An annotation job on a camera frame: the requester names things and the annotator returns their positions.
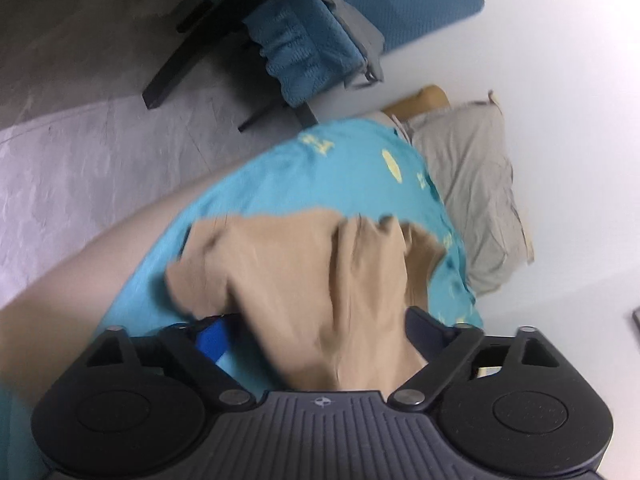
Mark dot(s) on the teal bed sheet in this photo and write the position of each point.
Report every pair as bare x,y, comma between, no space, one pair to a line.
354,166

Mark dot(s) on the grey seat cushion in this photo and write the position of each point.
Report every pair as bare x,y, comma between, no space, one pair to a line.
365,36

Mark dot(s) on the white dining table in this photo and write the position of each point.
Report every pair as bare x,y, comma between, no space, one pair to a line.
207,24

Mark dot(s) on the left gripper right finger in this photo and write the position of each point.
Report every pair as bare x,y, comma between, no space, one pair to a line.
446,350

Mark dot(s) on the near blue covered chair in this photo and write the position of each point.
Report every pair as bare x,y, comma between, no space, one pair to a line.
311,46

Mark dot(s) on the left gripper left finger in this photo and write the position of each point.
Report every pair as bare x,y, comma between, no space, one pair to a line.
182,341

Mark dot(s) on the tan t-shirt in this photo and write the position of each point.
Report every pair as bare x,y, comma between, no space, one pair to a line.
324,295

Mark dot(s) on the grey pillow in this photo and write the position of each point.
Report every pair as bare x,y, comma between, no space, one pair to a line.
464,147

